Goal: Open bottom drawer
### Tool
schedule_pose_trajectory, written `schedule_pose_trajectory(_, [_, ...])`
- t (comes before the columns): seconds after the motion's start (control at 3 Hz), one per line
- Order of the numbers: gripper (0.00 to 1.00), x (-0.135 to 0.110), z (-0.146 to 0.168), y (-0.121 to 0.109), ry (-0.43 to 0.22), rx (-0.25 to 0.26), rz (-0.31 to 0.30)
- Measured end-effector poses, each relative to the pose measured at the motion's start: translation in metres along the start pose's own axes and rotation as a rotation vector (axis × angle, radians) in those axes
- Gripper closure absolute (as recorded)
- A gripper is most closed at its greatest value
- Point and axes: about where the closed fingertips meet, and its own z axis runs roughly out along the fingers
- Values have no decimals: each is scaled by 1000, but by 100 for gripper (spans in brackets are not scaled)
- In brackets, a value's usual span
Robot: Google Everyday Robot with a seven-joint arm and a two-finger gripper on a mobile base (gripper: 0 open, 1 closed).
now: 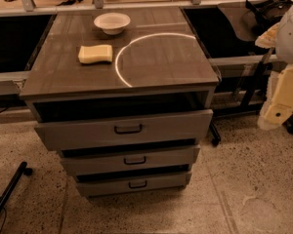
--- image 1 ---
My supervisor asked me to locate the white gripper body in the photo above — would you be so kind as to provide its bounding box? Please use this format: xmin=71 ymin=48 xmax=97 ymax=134
xmin=257 ymin=64 xmax=293 ymax=131

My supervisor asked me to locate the grey drawer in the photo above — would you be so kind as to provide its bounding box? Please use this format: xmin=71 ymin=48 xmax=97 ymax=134
xmin=76 ymin=172 xmax=191 ymax=198
xmin=61 ymin=144 xmax=200 ymax=176
xmin=35 ymin=109 xmax=213 ymax=150

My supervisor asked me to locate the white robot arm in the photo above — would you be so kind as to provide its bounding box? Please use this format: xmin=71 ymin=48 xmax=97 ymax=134
xmin=255 ymin=5 xmax=293 ymax=131

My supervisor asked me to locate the grey drawer cabinet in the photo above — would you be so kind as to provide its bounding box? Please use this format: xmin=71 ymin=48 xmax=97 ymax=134
xmin=21 ymin=7 xmax=219 ymax=184

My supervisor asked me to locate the black side table stand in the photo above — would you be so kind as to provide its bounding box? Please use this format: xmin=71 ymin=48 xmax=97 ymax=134
xmin=214 ymin=1 xmax=293 ymax=136

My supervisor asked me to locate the white bowl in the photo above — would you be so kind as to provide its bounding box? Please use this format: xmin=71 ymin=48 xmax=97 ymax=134
xmin=94 ymin=13 xmax=131 ymax=35

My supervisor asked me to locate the yellow sponge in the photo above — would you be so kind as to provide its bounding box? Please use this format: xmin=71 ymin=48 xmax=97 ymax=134
xmin=78 ymin=45 xmax=112 ymax=64

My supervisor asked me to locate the black stand leg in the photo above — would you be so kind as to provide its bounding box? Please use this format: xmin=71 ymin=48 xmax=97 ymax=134
xmin=0 ymin=162 xmax=32 ymax=214

